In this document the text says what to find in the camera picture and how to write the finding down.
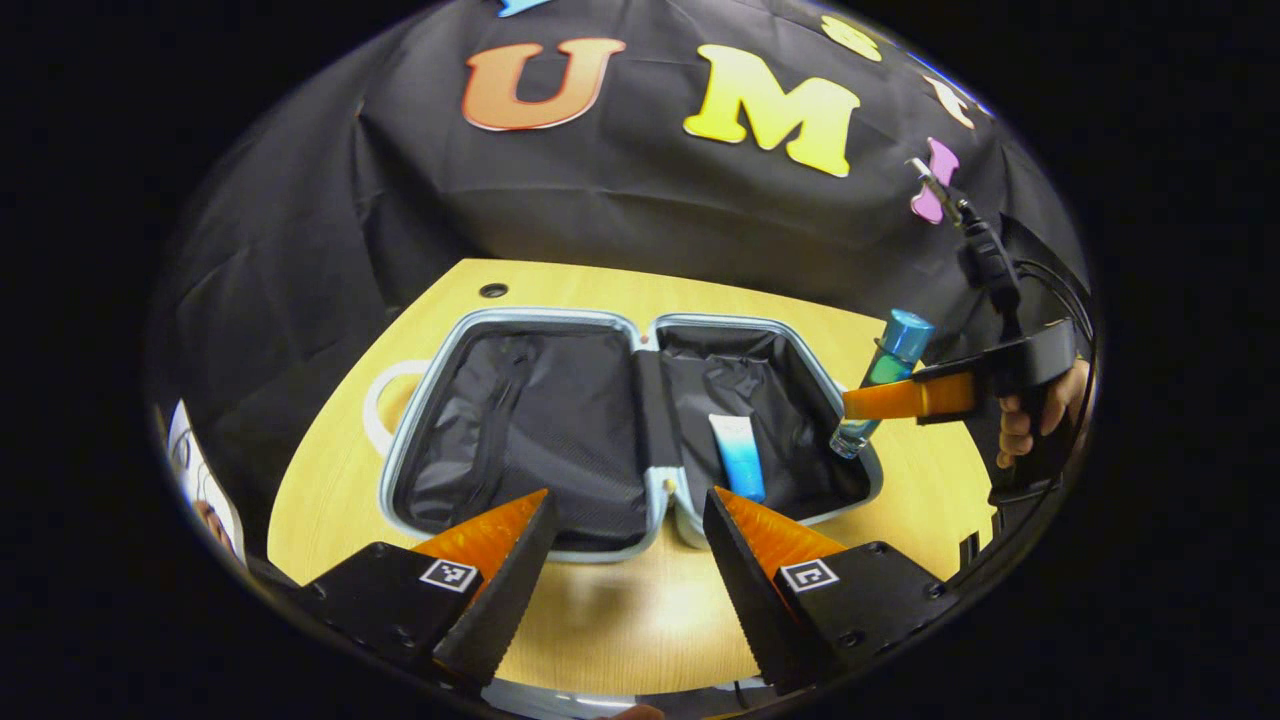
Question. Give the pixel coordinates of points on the teal bottle with blue cap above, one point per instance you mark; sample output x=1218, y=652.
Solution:
x=905, y=335

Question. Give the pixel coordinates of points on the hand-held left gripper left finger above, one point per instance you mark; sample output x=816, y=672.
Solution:
x=505, y=600

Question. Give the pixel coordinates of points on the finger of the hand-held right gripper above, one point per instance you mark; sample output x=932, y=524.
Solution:
x=940, y=397

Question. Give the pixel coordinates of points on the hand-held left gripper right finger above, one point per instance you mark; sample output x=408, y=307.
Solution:
x=760, y=600

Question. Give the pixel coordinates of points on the white flat object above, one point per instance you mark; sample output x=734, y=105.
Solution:
x=185, y=450

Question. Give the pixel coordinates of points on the light blue suitcase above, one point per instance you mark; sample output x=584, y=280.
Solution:
x=540, y=430

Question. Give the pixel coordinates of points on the clear blue skin care tube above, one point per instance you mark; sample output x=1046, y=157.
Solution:
x=738, y=460

